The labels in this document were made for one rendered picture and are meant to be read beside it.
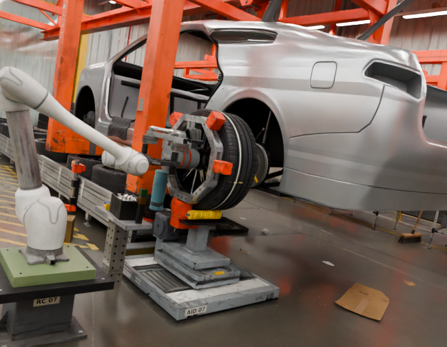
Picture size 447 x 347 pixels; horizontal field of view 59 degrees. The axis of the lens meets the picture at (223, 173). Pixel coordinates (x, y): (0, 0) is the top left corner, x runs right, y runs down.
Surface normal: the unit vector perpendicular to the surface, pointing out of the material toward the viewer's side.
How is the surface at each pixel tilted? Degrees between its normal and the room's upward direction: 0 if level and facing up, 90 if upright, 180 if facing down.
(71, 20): 90
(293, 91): 90
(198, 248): 90
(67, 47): 90
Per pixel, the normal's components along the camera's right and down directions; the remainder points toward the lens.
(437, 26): -0.77, -0.07
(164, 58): 0.64, 0.19
